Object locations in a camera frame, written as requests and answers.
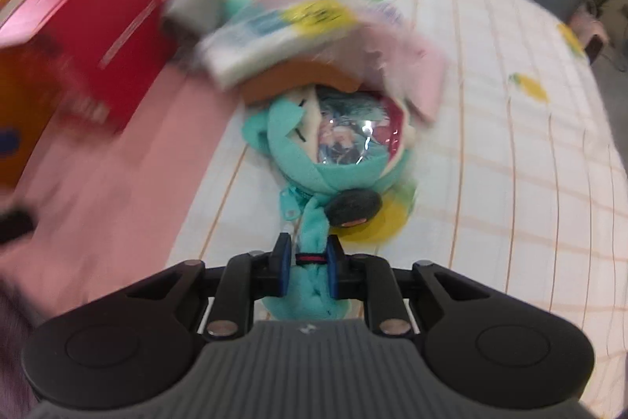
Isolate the small pink bag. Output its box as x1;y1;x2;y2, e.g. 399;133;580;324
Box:
570;11;610;57

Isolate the checked lemon print sheet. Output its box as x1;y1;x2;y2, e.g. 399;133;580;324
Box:
166;0;628;419

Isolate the red storage box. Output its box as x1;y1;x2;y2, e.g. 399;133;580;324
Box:
0;0;180;136

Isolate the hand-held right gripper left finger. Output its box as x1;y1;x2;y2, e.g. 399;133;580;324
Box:
125;233;295;342

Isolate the teal crocodile plush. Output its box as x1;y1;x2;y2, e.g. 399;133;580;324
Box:
240;91;418;320

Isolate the white packet with yellow label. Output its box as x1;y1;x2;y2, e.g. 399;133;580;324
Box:
197;0;365;94

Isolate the brown card piece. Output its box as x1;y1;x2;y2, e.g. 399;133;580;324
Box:
240;53;362;106

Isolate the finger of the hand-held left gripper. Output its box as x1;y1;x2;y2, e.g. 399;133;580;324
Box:
0;129;23;157
0;208;37;246

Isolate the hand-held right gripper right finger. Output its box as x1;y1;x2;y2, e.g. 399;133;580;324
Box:
326;234;487;337

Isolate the pink mat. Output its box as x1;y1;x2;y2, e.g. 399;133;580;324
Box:
0;0;340;302

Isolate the pink cloth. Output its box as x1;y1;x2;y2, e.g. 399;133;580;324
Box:
372;13;448;124

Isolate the orange cardboard box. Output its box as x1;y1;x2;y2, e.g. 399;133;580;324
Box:
0;0;124;190

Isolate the grey cloth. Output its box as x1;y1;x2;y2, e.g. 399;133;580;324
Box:
161;0;227;43

